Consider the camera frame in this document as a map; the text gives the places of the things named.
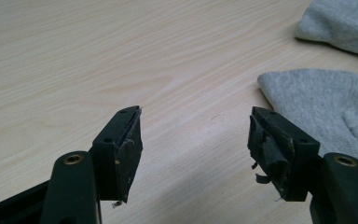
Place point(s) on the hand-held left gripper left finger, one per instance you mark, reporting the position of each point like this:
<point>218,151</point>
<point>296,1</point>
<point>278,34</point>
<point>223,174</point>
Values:
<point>124,155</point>

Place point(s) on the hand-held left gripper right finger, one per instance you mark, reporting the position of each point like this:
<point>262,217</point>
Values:
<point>279,155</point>

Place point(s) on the grey sock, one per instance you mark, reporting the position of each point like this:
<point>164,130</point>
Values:
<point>341,25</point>
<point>326,109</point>

